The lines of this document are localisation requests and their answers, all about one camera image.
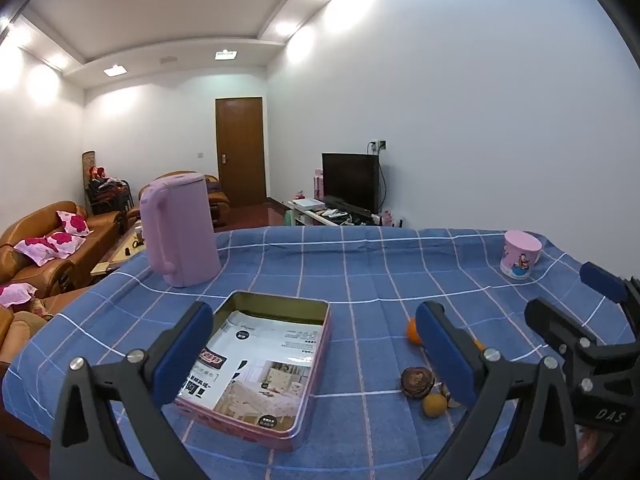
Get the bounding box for black television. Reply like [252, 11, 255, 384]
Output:
[321, 152, 381, 216]

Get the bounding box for white television stand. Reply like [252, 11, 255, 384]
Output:
[286, 200, 386, 228]

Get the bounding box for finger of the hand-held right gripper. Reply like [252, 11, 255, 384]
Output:
[580, 261, 640, 321]
[525, 298, 608, 361]

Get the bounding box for person's right hand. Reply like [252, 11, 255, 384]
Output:
[575, 422, 613, 467]

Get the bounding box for dark brown passion fruit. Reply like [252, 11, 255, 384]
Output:
[401, 366, 435, 400]

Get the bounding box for pink rectangular tin box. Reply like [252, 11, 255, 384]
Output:
[172, 290, 332, 452]

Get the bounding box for brown wooden door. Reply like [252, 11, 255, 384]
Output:
[215, 96, 266, 206]

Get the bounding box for pink floral pillow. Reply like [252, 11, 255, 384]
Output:
[14, 232, 86, 266]
[56, 210, 93, 237]
[0, 282, 38, 308]

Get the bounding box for pink printed cup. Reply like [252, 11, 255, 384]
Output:
[500, 230, 543, 281]

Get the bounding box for brown leather sofa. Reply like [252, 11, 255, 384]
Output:
[0, 201, 126, 301]

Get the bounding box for black television cable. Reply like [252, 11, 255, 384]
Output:
[377, 152, 389, 211]

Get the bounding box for tall rolled patterned mat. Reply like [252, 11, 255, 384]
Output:
[81, 151, 97, 196]

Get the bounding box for small orange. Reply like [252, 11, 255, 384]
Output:
[422, 393, 448, 417]

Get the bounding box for dark chair with clothes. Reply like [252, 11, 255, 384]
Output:
[86, 165, 133, 216]

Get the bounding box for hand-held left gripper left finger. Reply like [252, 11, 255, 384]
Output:
[49, 301, 216, 480]

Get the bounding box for printed paper leaflet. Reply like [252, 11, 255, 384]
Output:
[176, 310, 323, 433]

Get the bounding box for wooden coffee table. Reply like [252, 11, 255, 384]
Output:
[91, 220, 151, 277]

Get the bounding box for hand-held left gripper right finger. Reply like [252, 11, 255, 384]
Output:
[415, 301, 580, 480]

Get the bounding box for pink electric kettle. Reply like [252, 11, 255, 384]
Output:
[139, 172, 222, 288]

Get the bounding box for blue checked tablecloth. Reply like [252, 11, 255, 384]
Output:
[2, 225, 636, 480]

